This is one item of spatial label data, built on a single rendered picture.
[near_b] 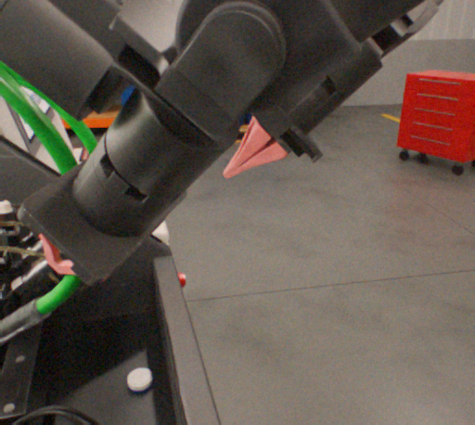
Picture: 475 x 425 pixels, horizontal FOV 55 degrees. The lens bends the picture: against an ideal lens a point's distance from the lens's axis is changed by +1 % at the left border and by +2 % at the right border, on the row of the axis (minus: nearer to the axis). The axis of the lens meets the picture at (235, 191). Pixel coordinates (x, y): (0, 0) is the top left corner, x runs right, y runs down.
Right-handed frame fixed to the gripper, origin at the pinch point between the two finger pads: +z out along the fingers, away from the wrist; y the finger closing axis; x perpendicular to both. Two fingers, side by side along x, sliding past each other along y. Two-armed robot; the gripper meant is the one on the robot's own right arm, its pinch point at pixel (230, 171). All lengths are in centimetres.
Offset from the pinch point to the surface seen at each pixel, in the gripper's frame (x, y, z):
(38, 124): 19.0, 15.5, 2.7
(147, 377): -8.2, -17.4, 35.7
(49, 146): 19.1, 14.1, 3.4
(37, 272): -0.4, 7.1, 27.0
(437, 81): -370, -149, -108
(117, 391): -6.9, -15.3, 40.0
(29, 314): 18.5, 6.6, 16.0
